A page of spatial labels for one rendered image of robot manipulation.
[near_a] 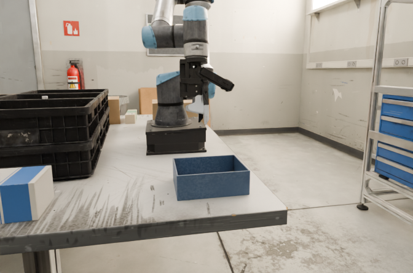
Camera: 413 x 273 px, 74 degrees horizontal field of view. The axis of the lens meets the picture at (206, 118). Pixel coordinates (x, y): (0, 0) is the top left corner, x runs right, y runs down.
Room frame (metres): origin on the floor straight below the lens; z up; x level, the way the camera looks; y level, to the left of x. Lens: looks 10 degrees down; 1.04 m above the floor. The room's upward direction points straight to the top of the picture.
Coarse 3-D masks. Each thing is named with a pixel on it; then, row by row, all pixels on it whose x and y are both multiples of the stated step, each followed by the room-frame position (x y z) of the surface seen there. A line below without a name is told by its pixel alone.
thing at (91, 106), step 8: (88, 104) 0.89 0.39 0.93; (96, 104) 1.02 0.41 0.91; (0, 112) 0.75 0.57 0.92; (8, 112) 0.76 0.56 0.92; (16, 112) 0.76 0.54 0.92; (24, 112) 0.77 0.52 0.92; (32, 112) 0.77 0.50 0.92; (40, 112) 0.78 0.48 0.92; (48, 112) 0.78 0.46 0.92; (56, 112) 0.79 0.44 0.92; (64, 112) 0.80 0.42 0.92; (72, 112) 0.80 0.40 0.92; (80, 112) 0.81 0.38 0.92; (88, 112) 0.82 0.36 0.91
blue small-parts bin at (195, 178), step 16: (176, 160) 0.82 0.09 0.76; (192, 160) 0.82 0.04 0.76; (208, 160) 0.83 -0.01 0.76; (224, 160) 0.84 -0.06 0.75; (176, 176) 0.67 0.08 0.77; (192, 176) 0.68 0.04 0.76; (208, 176) 0.69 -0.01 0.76; (224, 176) 0.69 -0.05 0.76; (240, 176) 0.70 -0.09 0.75; (176, 192) 0.68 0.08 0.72; (192, 192) 0.68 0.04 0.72; (208, 192) 0.69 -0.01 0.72; (224, 192) 0.69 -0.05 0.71; (240, 192) 0.70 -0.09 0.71
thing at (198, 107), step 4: (196, 96) 0.80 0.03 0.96; (200, 96) 0.80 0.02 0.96; (196, 100) 0.79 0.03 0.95; (200, 100) 0.79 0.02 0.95; (192, 104) 0.78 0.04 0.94; (196, 104) 0.78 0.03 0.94; (200, 104) 0.78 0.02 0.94; (188, 108) 0.77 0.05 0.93; (192, 108) 0.77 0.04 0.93; (196, 108) 0.77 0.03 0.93; (200, 108) 0.77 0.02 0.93; (204, 108) 0.77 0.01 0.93; (208, 108) 0.77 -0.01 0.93; (196, 112) 0.77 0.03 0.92; (200, 112) 0.77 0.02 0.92; (204, 112) 0.76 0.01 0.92; (208, 112) 0.77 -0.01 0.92; (204, 116) 0.76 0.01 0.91; (208, 116) 0.77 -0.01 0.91; (204, 120) 0.76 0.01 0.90; (208, 120) 0.77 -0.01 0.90; (204, 124) 0.76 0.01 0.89
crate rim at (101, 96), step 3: (33, 93) 1.30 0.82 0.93; (36, 93) 1.30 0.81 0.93; (39, 93) 1.30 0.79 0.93; (42, 93) 1.30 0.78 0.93; (45, 93) 1.31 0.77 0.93; (48, 93) 1.31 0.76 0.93; (51, 93) 1.31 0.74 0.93; (54, 93) 1.32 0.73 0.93; (57, 93) 1.32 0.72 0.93; (60, 93) 1.32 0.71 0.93; (63, 93) 1.33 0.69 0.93; (66, 93) 1.33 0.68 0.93; (69, 93) 1.33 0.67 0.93; (72, 93) 1.34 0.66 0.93; (75, 93) 1.34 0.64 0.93; (78, 93) 1.34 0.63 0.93; (81, 93) 1.35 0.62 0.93; (84, 93) 1.35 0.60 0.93; (87, 93) 1.36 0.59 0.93; (90, 93) 1.36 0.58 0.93; (93, 93) 1.36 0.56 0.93; (96, 93) 1.37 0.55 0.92; (99, 93) 1.37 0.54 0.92; (102, 93) 1.30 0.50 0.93; (6, 96) 1.17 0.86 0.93; (9, 96) 1.19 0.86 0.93; (12, 96) 1.23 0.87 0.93; (99, 96) 1.17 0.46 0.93; (102, 96) 1.25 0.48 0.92; (24, 99) 1.04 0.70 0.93; (27, 99) 1.04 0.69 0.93; (30, 99) 1.04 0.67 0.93; (33, 99) 1.04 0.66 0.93; (36, 99) 1.04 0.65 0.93; (99, 99) 1.12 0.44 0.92; (102, 99) 1.24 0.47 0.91; (99, 102) 1.12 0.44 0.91
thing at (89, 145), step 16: (48, 144) 0.79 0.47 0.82; (64, 144) 0.79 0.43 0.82; (80, 144) 0.81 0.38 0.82; (96, 144) 1.01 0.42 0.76; (0, 160) 0.76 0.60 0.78; (16, 160) 0.77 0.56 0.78; (32, 160) 0.78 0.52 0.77; (48, 160) 0.79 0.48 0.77; (64, 160) 0.80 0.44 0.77; (80, 160) 0.81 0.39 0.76; (96, 160) 0.95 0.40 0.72; (64, 176) 0.80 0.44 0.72; (80, 176) 0.81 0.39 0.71
